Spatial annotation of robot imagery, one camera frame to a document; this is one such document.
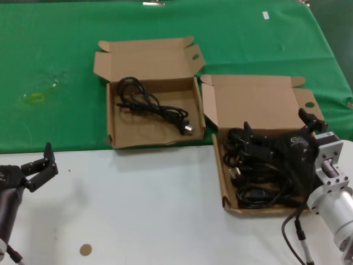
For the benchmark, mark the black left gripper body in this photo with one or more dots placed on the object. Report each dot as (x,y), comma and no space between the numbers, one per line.
(11,193)

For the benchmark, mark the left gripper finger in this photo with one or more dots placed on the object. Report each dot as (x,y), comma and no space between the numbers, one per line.
(51,165)

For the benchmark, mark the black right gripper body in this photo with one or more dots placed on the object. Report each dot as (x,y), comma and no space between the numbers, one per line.
(299,157)

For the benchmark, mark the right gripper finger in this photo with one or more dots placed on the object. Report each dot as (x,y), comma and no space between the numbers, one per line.
(314,124)
(256,145)

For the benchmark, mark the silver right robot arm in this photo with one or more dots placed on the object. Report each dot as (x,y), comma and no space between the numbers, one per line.
(333,204)

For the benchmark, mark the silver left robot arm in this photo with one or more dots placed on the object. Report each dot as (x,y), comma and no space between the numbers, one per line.
(2,247)

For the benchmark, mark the cardboard box with round hole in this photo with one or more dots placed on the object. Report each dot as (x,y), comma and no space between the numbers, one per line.
(253,99)

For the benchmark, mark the cardboard box with oval slot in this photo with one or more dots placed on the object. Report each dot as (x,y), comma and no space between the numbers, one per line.
(154,129)

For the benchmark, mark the yellow tape mark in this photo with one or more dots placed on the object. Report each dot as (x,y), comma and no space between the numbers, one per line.
(31,98)

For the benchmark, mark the round brown sticker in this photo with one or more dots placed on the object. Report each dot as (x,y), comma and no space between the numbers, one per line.
(85,249)

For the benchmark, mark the white tape strip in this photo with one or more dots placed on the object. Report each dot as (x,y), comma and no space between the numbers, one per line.
(266,15)

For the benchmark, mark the metal cloth clamp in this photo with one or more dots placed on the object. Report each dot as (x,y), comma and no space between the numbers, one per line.
(304,2)
(157,3)

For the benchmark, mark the green table cloth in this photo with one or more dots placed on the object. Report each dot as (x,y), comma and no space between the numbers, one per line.
(55,41)

